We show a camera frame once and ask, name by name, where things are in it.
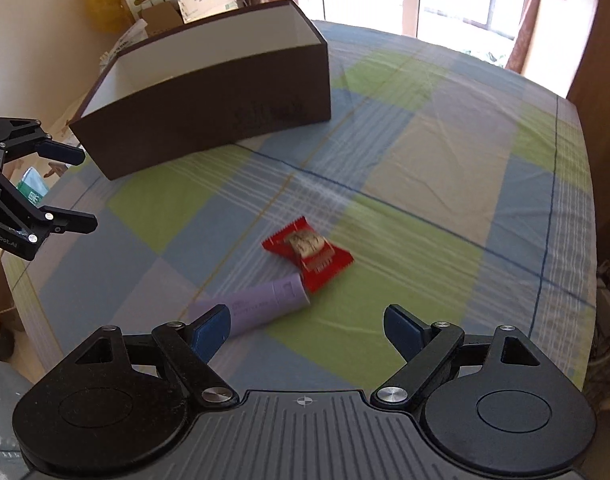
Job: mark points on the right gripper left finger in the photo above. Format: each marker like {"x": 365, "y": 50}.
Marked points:
{"x": 187, "y": 350}

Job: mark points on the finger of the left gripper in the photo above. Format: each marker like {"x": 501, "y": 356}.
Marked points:
{"x": 20, "y": 137}
{"x": 62, "y": 220}

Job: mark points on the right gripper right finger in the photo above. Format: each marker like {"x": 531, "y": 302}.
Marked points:
{"x": 428, "y": 351}

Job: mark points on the light blue tissue pack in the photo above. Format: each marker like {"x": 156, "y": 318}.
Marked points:
{"x": 32, "y": 186}

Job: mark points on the purple tube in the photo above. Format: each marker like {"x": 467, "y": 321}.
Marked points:
{"x": 258, "y": 305}

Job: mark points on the red snack packet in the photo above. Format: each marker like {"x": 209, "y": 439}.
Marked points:
{"x": 318, "y": 260}

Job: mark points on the plaid tablecloth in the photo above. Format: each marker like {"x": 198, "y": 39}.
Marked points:
{"x": 461, "y": 189}

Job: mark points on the white printed plastic bag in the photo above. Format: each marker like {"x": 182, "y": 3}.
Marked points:
{"x": 135, "y": 34}

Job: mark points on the brown white storage box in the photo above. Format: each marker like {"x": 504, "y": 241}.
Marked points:
{"x": 212, "y": 82}

